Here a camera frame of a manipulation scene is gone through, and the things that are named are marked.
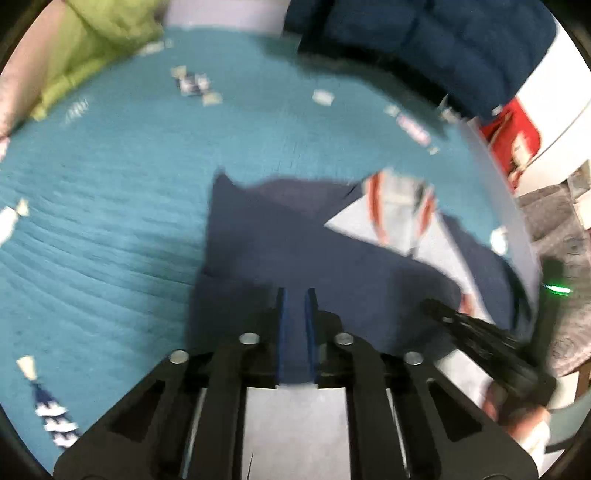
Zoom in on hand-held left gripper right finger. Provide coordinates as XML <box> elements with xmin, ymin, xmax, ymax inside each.
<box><xmin>304</xmin><ymin>288</ymin><xmax>540</xmax><ymax>480</ymax></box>

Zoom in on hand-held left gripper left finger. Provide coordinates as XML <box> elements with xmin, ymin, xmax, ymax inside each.
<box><xmin>53</xmin><ymin>287</ymin><xmax>289</xmax><ymax>480</ymax></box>

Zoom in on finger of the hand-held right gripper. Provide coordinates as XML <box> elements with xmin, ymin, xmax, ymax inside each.
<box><xmin>422</xmin><ymin>299</ymin><xmax>532</xmax><ymax>379</ymax></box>

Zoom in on grey and navy sweater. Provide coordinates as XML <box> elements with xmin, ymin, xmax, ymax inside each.
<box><xmin>187</xmin><ymin>167</ymin><xmax>541</xmax><ymax>480</ymax></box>

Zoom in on person's right forearm white sleeve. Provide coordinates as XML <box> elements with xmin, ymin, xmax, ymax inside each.
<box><xmin>516</xmin><ymin>415</ymin><xmax>555</xmax><ymax>457</ymax></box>

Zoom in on navy blue clothes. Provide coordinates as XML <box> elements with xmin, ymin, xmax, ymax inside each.
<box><xmin>283</xmin><ymin>0</ymin><xmax>557</xmax><ymax>121</ymax></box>

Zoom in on person's right hand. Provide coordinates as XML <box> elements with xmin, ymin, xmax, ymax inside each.
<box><xmin>482</xmin><ymin>382</ymin><xmax>550</xmax><ymax>435</ymax></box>

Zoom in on grey checked blanket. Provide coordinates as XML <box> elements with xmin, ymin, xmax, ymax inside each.
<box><xmin>517</xmin><ymin>185</ymin><xmax>591</xmax><ymax>376</ymax></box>

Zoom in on light grey mattress edge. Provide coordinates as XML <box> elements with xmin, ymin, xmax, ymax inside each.
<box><xmin>457</xmin><ymin>120</ymin><xmax>542</xmax><ymax>296</ymax></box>

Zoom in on red plush cushion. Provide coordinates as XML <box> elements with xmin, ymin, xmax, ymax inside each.
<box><xmin>480</xmin><ymin>99</ymin><xmax>541</xmax><ymax>181</ymax></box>

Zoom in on teal quilted candy-print blanket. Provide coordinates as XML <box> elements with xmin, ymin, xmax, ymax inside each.
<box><xmin>0</xmin><ymin>25</ymin><xmax>518</xmax><ymax>476</ymax></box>

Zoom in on green duvet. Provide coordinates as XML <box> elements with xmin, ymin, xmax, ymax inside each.
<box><xmin>30</xmin><ymin>0</ymin><xmax>169</xmax><ymax>121</ymax></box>

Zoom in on pink pillow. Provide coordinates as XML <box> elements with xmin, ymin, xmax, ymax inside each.
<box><xmin>0</xmin><ymin>0</ymin><xmax>70</xmax><ymax>139</ymax></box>

